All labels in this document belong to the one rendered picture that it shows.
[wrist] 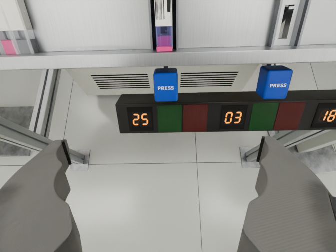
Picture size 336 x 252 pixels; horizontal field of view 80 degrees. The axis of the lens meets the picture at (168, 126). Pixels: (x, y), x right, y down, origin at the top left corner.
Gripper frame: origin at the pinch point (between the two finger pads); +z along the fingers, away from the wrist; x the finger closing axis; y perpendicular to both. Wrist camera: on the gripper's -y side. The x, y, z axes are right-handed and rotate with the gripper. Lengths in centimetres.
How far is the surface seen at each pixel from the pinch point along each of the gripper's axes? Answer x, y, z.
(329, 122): 19.3, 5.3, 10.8
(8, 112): -77, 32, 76
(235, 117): 8.1, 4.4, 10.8
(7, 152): -73, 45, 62
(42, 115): -39, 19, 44
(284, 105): 13.4, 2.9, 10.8
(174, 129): 0.8, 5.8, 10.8
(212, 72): 16, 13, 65
